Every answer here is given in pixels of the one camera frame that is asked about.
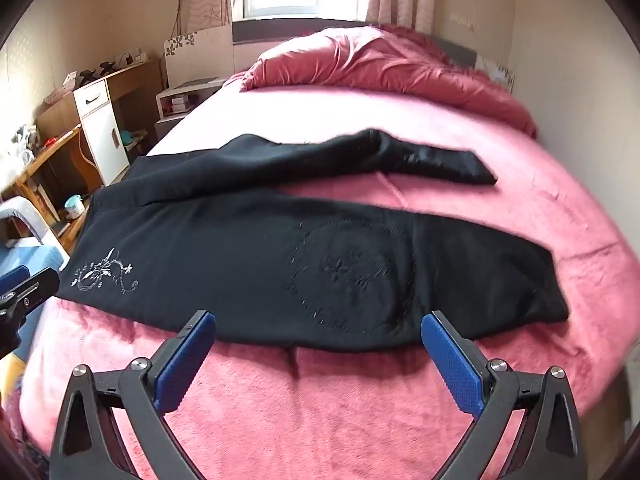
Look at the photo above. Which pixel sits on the white teal mug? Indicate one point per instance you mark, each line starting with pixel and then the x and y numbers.
pixel 74 207

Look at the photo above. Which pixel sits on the blue yellow chair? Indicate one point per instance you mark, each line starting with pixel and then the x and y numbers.
pixel 30 255

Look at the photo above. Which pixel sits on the white cabinet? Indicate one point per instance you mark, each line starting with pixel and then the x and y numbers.
pixel 102 130

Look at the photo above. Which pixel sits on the pink cardboard box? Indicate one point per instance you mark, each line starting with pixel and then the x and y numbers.
pixel 60 91

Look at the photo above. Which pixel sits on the low wooden table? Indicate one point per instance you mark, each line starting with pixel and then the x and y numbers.
pixel 30 172

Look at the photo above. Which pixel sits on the teal container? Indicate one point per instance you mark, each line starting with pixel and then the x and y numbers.
pixel 126 138

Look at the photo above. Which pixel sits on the floral cardboard panel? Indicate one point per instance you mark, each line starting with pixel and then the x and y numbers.
pixel 497 72

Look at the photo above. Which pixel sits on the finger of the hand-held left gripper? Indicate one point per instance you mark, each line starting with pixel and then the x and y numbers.
pixel 7 332
pixel 30 292

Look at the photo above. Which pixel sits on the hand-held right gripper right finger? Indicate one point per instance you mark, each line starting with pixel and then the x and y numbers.
pixel 452 365

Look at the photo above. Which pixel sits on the white nightstand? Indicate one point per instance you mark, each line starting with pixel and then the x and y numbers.
pixel 170 122

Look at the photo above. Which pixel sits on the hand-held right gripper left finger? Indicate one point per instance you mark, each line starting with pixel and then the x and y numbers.
pixel 182 365

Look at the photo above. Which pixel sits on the red quilt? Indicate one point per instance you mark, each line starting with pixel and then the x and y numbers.
pixel 375 60

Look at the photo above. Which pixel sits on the clear plastic bag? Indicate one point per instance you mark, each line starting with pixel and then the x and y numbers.
pixel 17 152

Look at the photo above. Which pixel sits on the wooden desk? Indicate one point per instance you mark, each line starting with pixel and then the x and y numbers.
pixel 135 85

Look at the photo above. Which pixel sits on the white wall outlet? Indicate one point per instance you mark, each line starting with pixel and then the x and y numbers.
pixel 462 20

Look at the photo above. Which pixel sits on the white power strip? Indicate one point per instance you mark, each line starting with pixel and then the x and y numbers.
pixel 132 57

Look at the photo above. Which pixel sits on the black pants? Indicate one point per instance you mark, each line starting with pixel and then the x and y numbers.
pixel 225 260

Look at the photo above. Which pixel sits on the pink bed blanket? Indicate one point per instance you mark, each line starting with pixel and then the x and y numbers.
pixel 550 210

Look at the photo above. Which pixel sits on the grey headboard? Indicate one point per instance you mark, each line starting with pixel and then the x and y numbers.
pixel 280 32

